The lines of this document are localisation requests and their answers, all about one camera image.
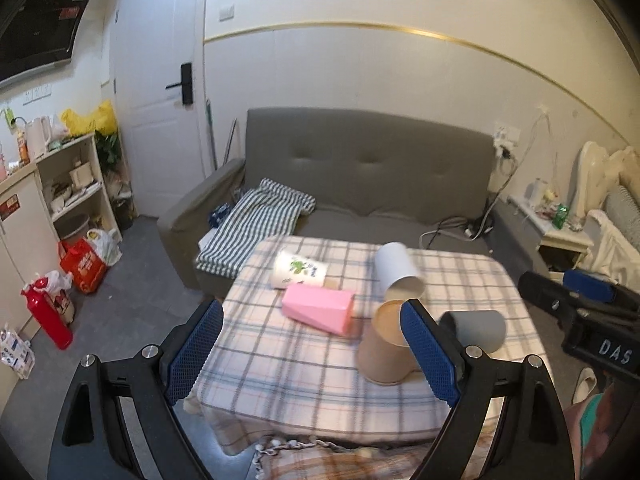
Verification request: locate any white cable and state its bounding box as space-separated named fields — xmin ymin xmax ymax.
xmin=482 ymin=110 xmax=558 ymax=231

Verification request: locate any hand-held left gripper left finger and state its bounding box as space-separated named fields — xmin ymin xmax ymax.
xmin=47 ymin=299 xmax=224 ymax=480

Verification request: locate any black door lock handle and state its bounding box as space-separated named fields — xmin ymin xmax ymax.
xmin=166 ymin=62 xmax=195 ymax=106

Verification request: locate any white cabinet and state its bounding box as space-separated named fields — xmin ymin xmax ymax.
xmin=0 ymin=162 xmax=68 ymax=346

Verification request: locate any brown paper cup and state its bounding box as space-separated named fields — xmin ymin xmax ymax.
xmin=356 ymin=299 xmax=423 ymax=386

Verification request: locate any white cup with green print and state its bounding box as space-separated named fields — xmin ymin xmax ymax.
xmin=271 ymin=250 xmax=329 ymax=291

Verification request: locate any white nightstand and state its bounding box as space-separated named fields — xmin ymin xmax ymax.
xmin=507 ymin=195 xmax=595 ymax=281

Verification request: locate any green striped cloth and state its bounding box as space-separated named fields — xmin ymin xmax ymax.
xmin=195 ymin=177 xmax=317 ymax=279

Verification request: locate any cream bed headboard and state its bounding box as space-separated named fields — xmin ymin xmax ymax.
xmin=570 ymin=141 xmax=640 ymax=231

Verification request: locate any plain white paper cup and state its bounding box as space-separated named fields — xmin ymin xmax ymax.
xmin=375 ymin=241 xmax=427 ymax=302

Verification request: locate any grey pillow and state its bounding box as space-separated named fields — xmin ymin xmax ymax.
xmin=602 ymin=185 xmax=640 ymax=251

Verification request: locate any white electric kettle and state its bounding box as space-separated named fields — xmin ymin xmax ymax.
xmin=25 ymin=116 xmax=53 ymax=159

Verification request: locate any white bedding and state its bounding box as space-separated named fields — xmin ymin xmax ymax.
xmin=575 ymin=209 xmax=640 ymax=288

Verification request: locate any white printed package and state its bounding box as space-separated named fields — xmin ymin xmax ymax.
xmin=0 ymin=327 xmax=37 ymax=380

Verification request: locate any green plant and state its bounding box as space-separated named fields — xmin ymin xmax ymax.
xmin=95 ymin=127 xmax=123 ymax=171

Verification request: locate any white slipper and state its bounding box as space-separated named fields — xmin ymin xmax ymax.
xmin=571 ymin=366 xmax=597 ymax=405

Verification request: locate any pink and teal garment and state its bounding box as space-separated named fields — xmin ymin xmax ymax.
xmin=562 ymin=380 xmax=626 ymax=480

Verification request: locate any grey sofa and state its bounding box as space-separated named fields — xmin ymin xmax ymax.
xmin=157 ymin=107 xmax=551 ymax=306

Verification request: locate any black range hood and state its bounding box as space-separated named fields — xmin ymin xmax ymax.
xmin=0 ymin=0 xmax=112 ymax=86

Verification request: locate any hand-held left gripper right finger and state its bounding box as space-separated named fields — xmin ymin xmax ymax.
xmin=400 ymin=298 xmax=576 ymax=480

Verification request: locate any white wall socket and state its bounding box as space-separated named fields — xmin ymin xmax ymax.
xmin=22 ymin=84 xmax=52 ymax=105

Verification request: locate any fringed plaid blanket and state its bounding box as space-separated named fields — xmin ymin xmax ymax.
xmin=252 ymin=417 xmax=508 ymax=480

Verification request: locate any white door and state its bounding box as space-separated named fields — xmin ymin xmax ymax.
xmin=111 ymin=0 xmax=211 ymax=220

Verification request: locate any pink faceted cup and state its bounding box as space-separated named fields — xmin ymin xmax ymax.
xmin=281 ymin=282 xmax=355 ymax=336

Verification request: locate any white printed plastic bag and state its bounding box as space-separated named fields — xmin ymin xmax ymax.
xmin=32 ymin=270 xmax=77 ymax=326

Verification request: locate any red fire extinguisher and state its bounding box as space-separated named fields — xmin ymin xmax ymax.
xmin=21 ymin=282 xmax=74 ymax=351

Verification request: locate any white open shelf unit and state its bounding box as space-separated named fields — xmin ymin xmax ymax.
xmin=36 ymin=132 xmax=124 ymax=246

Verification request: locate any red shopping bag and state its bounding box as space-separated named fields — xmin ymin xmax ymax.
xmin=59 ymin=238 xmax=110 ymax=295

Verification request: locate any blue packet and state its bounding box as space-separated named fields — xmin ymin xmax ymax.
xmin=210 ymin=203 xmax=236 ymax=228

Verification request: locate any plaid tablecloth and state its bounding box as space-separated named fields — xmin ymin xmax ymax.
xmin=192 ymin=234 xmax=553 ymax=457

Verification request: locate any grey cup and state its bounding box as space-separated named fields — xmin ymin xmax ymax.
xmin=439 ymin=310 xmax=507 ymax=354

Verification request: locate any wall outlet with plugs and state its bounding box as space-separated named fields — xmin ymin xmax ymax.
xmin=491 ymin=121 xmax=522 ymax=161

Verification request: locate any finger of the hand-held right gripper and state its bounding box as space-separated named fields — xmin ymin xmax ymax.
xmin=517 ymin=270 xmax=591 ymax=332
xmin=562 ymin=268 xmax=640 ymax=317

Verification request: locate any yellow plastic bag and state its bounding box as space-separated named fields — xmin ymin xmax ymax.
xmin=61 ymin=100 xmax=117 ymax=137

